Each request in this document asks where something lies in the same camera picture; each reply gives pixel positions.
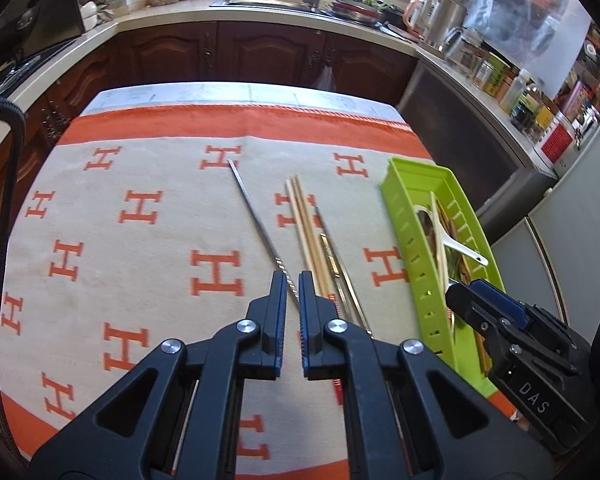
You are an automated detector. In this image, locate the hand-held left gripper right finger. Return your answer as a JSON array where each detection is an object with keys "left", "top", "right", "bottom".
[{"left": 298, "top": 270, "right": 556, "bottom": 480}]

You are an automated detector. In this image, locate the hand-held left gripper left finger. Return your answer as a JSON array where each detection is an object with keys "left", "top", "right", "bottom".
[{"left": 30, "top": 270, "right": 287, "bottom": 480}]

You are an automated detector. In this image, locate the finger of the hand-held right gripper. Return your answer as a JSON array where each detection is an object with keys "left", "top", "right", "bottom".
[
  {"left": 467, "top": 279, "right": 532, "bottom": 329},
  {"left": 446, "top": 283, "right": 507, "bottom": 347}
]

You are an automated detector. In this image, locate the green plastic utensil tray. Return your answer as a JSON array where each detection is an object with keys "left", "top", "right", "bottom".
[{"left": 380, "top": 156, "right": 521, "bottom": 402}]

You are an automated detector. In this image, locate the silver metal chopstick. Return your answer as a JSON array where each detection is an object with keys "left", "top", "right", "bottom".
[
  {"left": 313, "top": 205, "right": 375, "bottom": 339},
  {"left": 227, "top": 158, "right": 301, "bottom": 309}
]

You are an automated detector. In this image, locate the metal spoon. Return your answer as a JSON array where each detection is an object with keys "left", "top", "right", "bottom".
[{"left": 417, "top": 210, "right": 438, "bottom": 243}]

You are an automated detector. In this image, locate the gold-toned metal chopstick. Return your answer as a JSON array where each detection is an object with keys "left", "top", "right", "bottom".
[{"left": 318, "top": 232, "right": 342, "bottom": 279}]

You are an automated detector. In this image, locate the orange beige printed blanket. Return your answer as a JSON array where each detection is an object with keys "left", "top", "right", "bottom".
[{"left": 0, "top": 102, "right": 520, "bottom": 462}]

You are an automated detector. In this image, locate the red label box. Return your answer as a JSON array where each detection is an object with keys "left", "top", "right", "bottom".
[{"left": 539, "top": 121, "right": 577, "bottom": 164}]

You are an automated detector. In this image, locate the dark glass bottle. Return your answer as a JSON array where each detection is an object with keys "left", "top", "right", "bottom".
[{"left": 510, "top": 85, "right": 544, "bottom": 132}]

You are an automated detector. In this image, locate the white plastic bottle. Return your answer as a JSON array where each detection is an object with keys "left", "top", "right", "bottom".
[{"left": 500, "top": 70, "right": 531, "bottom": 114}]

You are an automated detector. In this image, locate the yellow green tin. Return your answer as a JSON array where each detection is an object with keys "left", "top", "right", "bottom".
[{"left": 472, "top": 52, "right": 512, "bottom": 97}]

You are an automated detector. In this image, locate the glass jar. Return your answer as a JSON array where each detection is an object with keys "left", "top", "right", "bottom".
[{"left": 445, "top": 27, "right": 486, "bottom": 79}]

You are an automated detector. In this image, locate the electric kettle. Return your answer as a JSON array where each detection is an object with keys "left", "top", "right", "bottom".
[{"left": 403, "top": 0, "right": 469, "bottom": 49}]

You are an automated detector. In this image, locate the metal basin of greens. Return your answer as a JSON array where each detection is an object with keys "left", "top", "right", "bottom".
[{"left": 330, "top": 0, "right": 407, "bottom": 24}]

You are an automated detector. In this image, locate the kitchen sink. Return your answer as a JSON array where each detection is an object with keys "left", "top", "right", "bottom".
[{"left": 209, "top": 0, "right": 332, "bottom": 12}]

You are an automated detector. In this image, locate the beige kitchen countertop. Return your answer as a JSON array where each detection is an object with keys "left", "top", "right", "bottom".
[{"left": 0, "top": 0, "right": 561, "bottom": 178}]

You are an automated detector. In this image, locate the black kitchen appliance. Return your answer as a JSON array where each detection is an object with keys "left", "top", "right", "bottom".
[{"left": 0, "top": 0, "right": 87, "bottom": 87}]

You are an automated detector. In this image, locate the black cable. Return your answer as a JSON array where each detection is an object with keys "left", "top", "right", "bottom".
[{"left": 0, "top": 92, "right": 27, "bottom": 441}]

